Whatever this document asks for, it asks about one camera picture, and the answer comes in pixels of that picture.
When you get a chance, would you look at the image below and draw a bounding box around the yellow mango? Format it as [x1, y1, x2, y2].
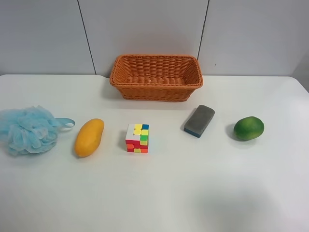
[74, 118, 104, 158]

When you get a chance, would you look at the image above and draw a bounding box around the grey blue board eraser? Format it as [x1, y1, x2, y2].
[183, 105, 215, 138]

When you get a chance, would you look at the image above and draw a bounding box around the orange woven basket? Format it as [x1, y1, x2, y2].
[110, 55, 203, 102]

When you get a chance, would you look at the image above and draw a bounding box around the green lemon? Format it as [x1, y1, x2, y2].
[233, 116, 265, 141]

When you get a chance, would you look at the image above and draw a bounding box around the blue mesh bath sponge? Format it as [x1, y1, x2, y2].
[0, 106, 75, 156]

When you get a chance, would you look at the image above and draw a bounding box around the multicolour puzzle cube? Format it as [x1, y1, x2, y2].
[125, 124, 149, 153]

